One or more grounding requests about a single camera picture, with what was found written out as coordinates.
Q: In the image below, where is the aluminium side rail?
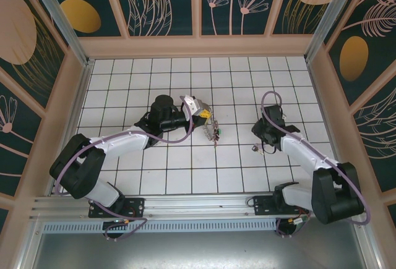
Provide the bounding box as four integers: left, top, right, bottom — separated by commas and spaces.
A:
306, 60, 349, 191
46, 59, 95, 196

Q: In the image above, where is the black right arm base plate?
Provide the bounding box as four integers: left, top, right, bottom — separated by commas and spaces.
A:
252, 195, 299, 217

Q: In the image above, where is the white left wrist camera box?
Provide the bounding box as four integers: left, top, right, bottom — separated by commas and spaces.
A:
179, 94, 209, 117

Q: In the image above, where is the slotted grey cable duct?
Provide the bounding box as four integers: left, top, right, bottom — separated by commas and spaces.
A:
41, 220, 278, 233

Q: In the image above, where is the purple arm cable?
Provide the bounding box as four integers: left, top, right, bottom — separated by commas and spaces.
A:
54, 95, 194, 241
261, 91, 372, 239

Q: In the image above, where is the large metal keyring with keys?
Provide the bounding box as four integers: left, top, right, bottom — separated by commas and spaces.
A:
200, 113, 223, 148

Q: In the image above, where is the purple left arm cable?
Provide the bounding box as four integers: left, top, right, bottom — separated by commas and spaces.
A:
54, 95, 194, 241

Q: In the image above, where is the aluminium mounting rail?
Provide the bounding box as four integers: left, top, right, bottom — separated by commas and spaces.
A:
29, 190, 369, 221

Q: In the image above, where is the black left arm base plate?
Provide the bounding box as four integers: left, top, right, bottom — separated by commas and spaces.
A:
88, 197, 146, 219

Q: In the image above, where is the grey metal sheet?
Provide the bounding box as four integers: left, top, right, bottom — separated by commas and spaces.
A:
29, 231, 368, 269

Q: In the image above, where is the aluminium frame post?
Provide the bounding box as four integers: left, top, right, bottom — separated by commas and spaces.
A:
304, 0, 357, 63
24, 0, 95, 67

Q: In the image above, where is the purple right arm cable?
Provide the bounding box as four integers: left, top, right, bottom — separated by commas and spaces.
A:
261, 91, 372, 239

